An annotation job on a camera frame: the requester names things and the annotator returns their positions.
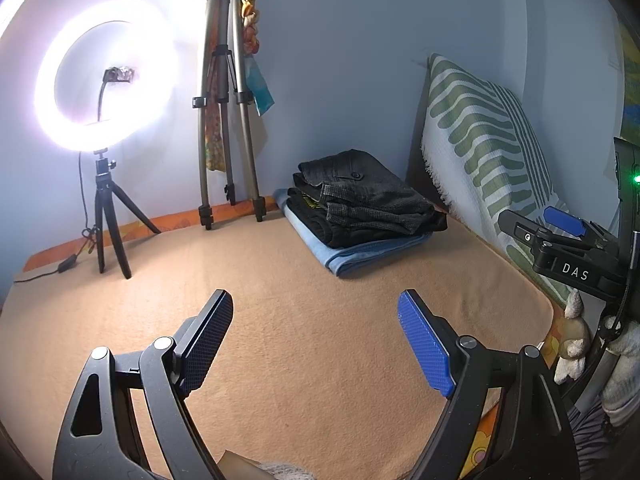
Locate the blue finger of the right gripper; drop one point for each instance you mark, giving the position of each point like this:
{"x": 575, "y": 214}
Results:
{"x": 564, "y": 221}

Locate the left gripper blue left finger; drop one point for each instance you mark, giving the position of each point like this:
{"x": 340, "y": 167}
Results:
{"x": 198, "y": 341}

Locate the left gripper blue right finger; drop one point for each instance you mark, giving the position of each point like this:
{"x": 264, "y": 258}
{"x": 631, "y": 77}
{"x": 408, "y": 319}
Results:
{"x": 433, "y": 341}

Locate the grey pants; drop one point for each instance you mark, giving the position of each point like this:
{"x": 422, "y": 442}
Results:
{"x": 366, "y": 199}

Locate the right white gloved hand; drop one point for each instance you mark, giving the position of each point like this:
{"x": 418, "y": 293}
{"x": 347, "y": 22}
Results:
{"x": 592, "y": 370}

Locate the black phone on gripper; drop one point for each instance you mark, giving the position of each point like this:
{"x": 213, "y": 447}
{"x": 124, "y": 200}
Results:
{"x": 627, "y": 174}

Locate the green striped white pillow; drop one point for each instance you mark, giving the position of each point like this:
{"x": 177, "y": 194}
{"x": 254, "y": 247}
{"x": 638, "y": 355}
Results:
{"x": 484, "y": 158}

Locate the light blue folded towel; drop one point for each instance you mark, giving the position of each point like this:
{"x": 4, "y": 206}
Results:
{"x": 340, "y": 261}

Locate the small black tripod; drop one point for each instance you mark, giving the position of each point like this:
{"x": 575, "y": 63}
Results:
{"x": 105, "y": 215}

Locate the black and yellow folded garment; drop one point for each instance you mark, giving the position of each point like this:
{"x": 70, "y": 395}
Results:
{"x": 314, "y": 218}

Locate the teal hanging cloth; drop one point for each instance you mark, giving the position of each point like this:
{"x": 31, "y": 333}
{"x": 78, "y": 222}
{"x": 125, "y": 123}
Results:
{"x": 257, "y": 84}

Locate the tall grey tripod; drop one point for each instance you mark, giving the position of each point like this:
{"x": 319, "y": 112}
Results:
{"x": 230, "y": 36}

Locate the bright ring light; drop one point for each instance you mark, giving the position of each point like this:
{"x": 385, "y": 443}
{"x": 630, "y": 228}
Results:
{"x": 110, "y": 70}

